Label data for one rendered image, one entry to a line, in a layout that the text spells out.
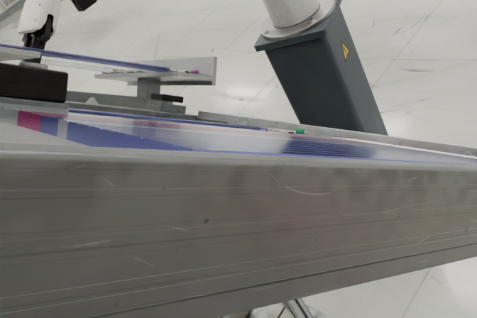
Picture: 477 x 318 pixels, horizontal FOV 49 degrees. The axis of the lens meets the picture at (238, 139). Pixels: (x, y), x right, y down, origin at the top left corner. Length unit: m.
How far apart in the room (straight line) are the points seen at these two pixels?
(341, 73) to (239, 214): 1.08
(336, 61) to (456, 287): 0.65
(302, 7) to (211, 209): 1.06
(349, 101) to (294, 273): 1.09
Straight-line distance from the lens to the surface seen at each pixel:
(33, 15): 1.24
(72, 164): 0.16
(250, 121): 0.93
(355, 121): 1.34
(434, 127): 1.93
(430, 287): 1.49
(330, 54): 1.24
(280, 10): 1.23
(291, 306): 1.43
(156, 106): 1.00
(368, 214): 0.27
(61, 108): 0.49
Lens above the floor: 1.20
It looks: 31 degrees down
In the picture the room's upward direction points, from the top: 30 degrees counter-clockwise
